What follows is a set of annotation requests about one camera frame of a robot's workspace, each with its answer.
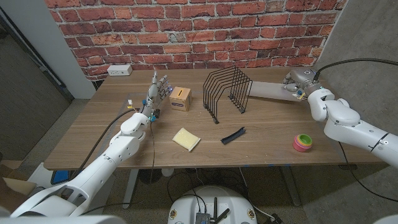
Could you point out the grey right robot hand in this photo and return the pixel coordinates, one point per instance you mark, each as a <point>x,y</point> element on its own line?
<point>303,77</point>

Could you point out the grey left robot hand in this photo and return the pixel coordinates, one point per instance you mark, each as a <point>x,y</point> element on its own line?
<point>152,93</point>

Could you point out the white paper file sheet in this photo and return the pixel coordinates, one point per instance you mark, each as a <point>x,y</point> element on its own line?
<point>267,90</point>

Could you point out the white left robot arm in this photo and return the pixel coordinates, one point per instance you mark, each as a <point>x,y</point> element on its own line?
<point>102,168</point>

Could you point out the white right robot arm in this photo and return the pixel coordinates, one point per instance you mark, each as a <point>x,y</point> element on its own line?
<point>345,121</point>

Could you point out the small wooden box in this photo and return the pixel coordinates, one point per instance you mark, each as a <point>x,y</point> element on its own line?
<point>180,99</point>

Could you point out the white power outlet strip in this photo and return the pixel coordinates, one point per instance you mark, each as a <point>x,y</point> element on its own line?
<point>119,70</point>

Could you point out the yellow sponge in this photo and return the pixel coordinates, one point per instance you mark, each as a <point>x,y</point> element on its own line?
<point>186,138</point>

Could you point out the colourful stacking cups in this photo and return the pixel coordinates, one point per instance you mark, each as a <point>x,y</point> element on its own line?
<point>302,143</point>

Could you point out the brick print backdrop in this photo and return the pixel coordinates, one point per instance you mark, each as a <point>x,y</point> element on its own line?
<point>186,31</point>

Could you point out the black round floor object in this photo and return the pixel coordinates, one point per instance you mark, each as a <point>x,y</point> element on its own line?
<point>145,176</point>

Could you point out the black plastic strip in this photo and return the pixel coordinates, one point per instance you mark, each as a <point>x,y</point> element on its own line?
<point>232,136</point>

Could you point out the metal table leg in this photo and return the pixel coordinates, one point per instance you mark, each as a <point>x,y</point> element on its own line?
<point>130,186</point>
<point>290,186</point>

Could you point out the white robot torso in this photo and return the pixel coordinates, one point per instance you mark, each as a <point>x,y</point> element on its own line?
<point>186,208</point>

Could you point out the white and blue floor device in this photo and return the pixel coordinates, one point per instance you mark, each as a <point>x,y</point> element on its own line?
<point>60,176</point>

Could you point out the grey module with antennas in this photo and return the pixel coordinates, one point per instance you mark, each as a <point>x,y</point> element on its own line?
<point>202,217</point>

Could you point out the black floor plug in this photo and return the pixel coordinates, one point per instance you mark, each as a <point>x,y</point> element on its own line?
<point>276,218</point>

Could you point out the brown cardboard box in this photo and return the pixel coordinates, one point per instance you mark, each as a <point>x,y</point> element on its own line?
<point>12,186</point>

